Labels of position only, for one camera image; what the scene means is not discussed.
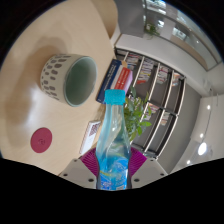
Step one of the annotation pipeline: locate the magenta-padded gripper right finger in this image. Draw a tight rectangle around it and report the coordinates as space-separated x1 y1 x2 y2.
127 146 168 185

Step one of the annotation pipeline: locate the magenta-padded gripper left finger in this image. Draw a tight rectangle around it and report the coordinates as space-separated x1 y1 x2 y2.
59 147 101 186

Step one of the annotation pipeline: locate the clear blue-capped drink bottle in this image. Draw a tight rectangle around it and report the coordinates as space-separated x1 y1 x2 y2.
95 89 132 191

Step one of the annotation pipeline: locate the flat round red coaster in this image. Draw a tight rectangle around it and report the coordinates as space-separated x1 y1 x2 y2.
30 127 53 154

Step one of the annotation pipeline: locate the group of ceiling lights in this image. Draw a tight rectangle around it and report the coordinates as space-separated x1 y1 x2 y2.
184 103 214 166

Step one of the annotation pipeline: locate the green potted table plant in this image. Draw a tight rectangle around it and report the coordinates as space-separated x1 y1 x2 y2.
123 86 153 143

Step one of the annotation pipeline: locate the grey patterned ceramic mug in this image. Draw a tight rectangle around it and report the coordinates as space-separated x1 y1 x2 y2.
39 53 99 108

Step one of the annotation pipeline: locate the blue thick book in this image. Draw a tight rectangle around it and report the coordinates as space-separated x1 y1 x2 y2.
96 58 124 104

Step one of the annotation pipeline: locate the small window potted plant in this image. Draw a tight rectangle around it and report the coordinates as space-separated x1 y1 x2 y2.
143 21 162 38

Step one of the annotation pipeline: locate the grey wall shelf unit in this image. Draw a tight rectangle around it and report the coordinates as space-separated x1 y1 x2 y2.
114 48 188 159

